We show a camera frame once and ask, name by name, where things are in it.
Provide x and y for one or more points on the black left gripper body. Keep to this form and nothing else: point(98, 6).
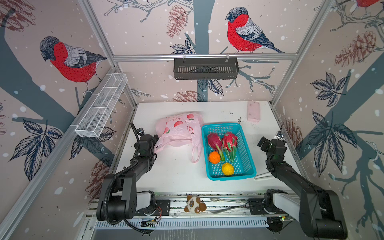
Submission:
point(153, 142)

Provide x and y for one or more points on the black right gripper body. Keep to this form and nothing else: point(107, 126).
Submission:
point(266, 146)

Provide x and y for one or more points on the teal plastic basket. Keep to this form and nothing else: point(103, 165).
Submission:
point(243, 163)

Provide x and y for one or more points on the pink plastic bag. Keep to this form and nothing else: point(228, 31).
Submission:
point(180, 130)

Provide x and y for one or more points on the yellow fruit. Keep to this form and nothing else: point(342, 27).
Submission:
point(228, 169)

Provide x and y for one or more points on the red dragon fruit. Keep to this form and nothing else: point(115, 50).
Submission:
point(216, 144)

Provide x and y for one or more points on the orange fruit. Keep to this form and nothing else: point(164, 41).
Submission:
point(214, 157)

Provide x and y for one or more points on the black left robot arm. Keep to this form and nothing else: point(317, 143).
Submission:
point(119, 199)

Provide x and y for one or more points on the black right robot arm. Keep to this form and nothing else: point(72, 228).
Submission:
point(318, 211)

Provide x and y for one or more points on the pink white tweezers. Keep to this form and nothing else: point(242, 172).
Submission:
point(263, 176)

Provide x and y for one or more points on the metal tongs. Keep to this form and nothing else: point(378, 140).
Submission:
point(240, 204)

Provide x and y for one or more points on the brown white plush toy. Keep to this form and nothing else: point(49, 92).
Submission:
point(194, 205)

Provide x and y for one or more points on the white wire mesh shelf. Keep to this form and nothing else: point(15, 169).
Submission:
point(98, 114)

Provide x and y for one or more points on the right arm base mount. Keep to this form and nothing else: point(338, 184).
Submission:
point(259, 207)

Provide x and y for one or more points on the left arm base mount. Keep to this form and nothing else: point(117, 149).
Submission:
point(161, 208)

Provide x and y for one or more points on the black hanging wire basket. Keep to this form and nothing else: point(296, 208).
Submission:
point(206, 68)

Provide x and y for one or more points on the horizontal aluminium frame bar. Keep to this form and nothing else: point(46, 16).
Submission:
point(241, 57)

